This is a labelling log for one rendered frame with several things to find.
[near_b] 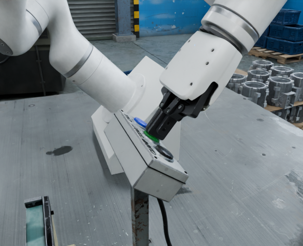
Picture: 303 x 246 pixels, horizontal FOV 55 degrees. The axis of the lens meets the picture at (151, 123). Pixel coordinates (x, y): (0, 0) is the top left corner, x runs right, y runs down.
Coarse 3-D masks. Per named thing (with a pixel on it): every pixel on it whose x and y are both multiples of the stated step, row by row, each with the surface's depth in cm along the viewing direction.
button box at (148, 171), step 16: (112, 128) 49; (128, 128) 45; (144, 128) 48; (112, 144) 47; (128, 144) 43; (144, 144) 40; (160, 144) 46; (128, 160) 41; (144, 160) 38; (160, 160) 38; (176, 160) 44; (128, 176) 39; (144, 176) 37; (160, 176) 38; (176, 176) 39; (144, 192) 39; (160, 192) 40; (176, 192) 41
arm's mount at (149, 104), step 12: (144, 60) 98; (132, 72) 99; (144, 72) 93; (156, 72) 88; (156, 84) 83; (144, 96) 84; (156, 96) 80; (144, 108) 80; (156, 108) 77; (96, 120) 97; (144, 120) 77; (96, 132) 98; (180, 132) 83; (108, 144) 83; (168, 144) 83; (108, 156) 79; (120, 168) 81
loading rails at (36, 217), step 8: (24, 200) 53; (32, 200) 53; (40, 200) 53; (48, 200) 53; (32, 208) 52; (40, 208) 52; (48, 208) 51; (32, 216) 51; (40, 216) 51; (48, 216) 49; (32, 224) 49; (40, 224) 49; (48, 224) 48; (32, 232) 48; (40, 232) 48; (48, 232) 46; (32, 240) 46; (40, 240) 46; (48, 240) 45; (56, 240) 55
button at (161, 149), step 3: (156, 147) 41; (159, 147) 41; (162, 147) 42; (159, 150) 40; (162, 150) 40; (165, 150) 41; (162, 153) 40; (165, 153) 40; (168, 153) 41; (165, 156) 40; (168, 156) 40; (171, 156) 41; (171, 159) 41
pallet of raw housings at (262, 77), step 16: (256, 64) 278; (272, 64) 278; (240, 80) 236; (256, 80) 248; (272, 80) 241; (288, 80) 237; (256, 96) 217; (272, 96) 235; (288, 96) 227; (272, 112) 237; (288, 112) 239
